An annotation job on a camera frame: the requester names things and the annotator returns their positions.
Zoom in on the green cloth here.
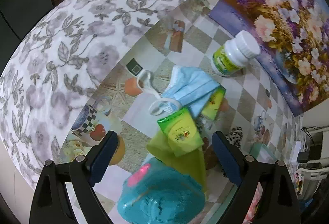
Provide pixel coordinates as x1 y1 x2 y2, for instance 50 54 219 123
146 131 207 192

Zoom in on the green tissue pack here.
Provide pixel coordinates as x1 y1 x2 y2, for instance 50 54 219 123
201 86 229 120
157 107 204 157

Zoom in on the blue face mask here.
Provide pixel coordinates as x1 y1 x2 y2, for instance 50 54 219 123
137 65 220 118

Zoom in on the pink white fluffy cloth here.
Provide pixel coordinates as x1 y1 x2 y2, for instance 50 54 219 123
243 183 263 224

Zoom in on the teal-rimmed white tray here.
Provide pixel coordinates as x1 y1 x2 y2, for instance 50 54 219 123
249 143 277 164

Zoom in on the black power adapter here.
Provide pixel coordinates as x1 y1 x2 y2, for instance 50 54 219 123
297 152 309 163

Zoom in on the white rack shelf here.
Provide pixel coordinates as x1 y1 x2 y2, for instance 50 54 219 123
296 126 328 201

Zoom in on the black white leopard scrunchie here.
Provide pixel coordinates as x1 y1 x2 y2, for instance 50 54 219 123
226 126 244 148

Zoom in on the teal plastic box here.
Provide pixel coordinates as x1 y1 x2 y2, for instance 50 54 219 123
117 158 205 223

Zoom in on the white green-label pill bottle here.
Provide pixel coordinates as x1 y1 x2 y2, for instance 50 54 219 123
211 30 260 77

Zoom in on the flower painting canvas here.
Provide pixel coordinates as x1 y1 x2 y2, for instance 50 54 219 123
210 0 328 116

